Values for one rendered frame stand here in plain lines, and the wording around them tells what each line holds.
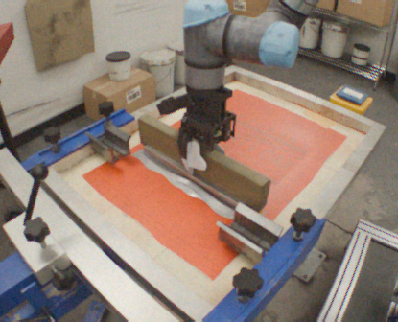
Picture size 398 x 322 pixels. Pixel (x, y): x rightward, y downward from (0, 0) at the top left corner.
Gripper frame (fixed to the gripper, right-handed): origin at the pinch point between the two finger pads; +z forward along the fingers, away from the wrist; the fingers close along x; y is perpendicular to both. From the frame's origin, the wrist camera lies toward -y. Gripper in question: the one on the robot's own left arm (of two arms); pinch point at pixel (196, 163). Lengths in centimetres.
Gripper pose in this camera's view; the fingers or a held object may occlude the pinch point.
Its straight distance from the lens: 75.5
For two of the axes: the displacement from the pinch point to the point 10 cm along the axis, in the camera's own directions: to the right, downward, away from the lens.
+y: 7.4, 4.2, -5.3
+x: 6.8, -4.6, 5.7
